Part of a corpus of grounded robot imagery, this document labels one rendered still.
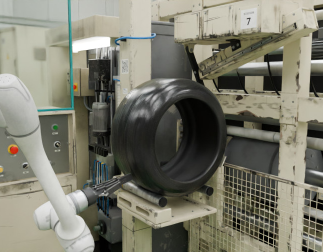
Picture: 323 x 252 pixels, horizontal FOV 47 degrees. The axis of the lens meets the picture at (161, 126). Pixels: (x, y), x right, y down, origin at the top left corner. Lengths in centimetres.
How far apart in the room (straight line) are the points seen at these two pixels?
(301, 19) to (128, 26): 84
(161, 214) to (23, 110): 83
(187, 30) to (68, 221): 113
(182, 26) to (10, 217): 135
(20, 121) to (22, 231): 112
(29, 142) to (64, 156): 99
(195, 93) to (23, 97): 83
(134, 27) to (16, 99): 99
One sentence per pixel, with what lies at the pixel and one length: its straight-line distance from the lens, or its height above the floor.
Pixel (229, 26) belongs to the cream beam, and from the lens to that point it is 177.
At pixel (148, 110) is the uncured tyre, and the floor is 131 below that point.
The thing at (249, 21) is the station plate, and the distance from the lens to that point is 169.
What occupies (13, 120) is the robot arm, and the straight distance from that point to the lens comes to 117.
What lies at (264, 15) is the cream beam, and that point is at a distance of 167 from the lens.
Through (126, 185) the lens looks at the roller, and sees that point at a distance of 192.
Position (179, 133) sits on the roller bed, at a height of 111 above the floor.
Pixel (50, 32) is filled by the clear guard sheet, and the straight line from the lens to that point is 215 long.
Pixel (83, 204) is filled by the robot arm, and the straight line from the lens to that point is 158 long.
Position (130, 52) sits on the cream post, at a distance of 195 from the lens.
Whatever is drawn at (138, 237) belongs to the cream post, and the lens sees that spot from 215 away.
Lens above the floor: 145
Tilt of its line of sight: 7 degrees down
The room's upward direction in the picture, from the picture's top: straight up
